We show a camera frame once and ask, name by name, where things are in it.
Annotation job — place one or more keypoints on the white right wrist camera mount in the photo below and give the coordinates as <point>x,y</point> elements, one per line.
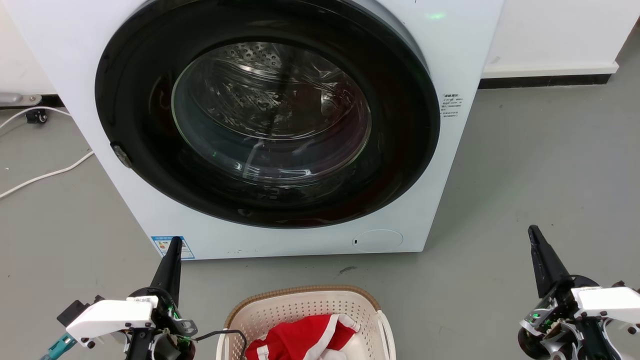
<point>610,301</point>

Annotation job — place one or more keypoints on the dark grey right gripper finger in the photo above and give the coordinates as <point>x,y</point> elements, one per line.
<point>547,267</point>

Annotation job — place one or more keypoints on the round white filter cover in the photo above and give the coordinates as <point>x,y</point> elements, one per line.
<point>377,241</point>

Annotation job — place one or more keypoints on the blue energy label sticker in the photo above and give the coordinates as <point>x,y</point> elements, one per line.
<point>162,248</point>

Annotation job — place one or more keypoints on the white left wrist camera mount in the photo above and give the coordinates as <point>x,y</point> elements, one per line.
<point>110,316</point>

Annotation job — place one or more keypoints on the grey washer door latch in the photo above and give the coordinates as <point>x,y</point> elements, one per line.
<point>121,155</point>

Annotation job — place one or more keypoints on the black baseboard strip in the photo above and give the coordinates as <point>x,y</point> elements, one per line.
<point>545,81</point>

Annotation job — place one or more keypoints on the small text sticker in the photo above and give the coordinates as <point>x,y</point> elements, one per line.
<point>452,105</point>

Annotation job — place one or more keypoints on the black round washer door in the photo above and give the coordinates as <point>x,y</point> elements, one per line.
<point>400,150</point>

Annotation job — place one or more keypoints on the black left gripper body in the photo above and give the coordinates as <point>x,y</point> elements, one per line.
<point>167,327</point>

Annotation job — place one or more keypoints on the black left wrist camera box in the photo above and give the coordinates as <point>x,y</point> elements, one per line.
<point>72,311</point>

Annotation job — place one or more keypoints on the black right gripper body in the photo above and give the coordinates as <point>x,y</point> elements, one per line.
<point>560,312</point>

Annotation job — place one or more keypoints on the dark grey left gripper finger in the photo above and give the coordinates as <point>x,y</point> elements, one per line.
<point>168,272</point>

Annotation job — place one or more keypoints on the grey metal bar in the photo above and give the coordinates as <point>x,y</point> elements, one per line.
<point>17,98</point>

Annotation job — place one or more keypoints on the white front-load washing machine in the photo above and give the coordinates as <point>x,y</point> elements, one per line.
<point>75,75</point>

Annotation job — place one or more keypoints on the red and white garment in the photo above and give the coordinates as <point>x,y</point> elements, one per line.
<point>295,337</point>

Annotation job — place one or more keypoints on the cream perforated laundry basket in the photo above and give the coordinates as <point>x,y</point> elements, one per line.
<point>300,310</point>

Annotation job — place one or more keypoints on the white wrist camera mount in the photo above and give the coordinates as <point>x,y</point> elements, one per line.
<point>610,301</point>
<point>110,316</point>

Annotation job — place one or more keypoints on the black caster wheel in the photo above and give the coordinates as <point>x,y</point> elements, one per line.
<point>36,116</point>

